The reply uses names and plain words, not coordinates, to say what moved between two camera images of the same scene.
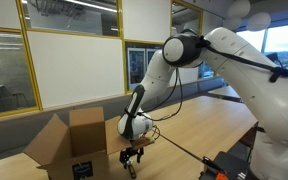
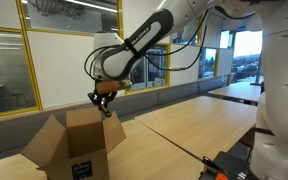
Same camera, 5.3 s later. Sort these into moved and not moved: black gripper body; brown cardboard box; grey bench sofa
Moved: black gripper body
Not moved: grey bench sofa; brown cardboard box
